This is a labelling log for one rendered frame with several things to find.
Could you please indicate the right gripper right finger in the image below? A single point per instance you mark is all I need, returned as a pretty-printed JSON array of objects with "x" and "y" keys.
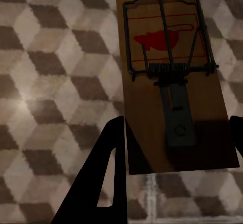
[{"x": 236, "y": 124}]

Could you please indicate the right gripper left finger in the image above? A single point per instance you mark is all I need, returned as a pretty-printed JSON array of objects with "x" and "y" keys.
[{"x": 80, "y": 204}]

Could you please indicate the mousetrap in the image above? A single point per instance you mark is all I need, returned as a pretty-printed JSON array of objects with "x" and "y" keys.
[{"x": 176, "y": 118}]

